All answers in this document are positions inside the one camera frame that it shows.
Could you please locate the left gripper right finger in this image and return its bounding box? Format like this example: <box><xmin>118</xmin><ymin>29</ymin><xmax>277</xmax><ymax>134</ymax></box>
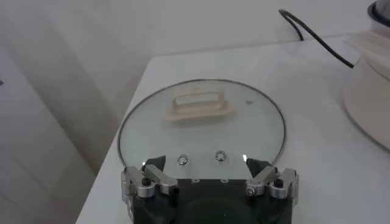
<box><xmin>245</xmin><ymin>157</ymin><xmax>300</xmax><ymax>200</ymax></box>

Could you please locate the cream electric steamer pot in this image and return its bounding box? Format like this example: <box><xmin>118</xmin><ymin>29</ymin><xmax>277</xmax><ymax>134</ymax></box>
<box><xmin>342</xmin><ymin>29</ymin><xmax>390</xmax><ymax>153</ymax></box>

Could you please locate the round glass pot lid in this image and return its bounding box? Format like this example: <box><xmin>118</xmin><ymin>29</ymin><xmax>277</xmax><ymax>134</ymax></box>
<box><xmin>117</xmin><ymin>78</ymin><xmax>288</xmax><ymax>181</ymax></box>

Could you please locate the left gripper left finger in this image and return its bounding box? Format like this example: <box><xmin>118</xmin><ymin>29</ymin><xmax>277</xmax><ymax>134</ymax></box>
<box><xmin>121</xmin><ymin>155</ymin><xmax>179</xmax><ymax>202</ymax></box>

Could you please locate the black steamer power cable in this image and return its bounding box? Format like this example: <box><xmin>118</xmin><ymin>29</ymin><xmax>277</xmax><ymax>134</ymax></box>
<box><xmin>278</xmin><ymin>9</ymin><xmax>356</xmax><ymax>69</ymax></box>

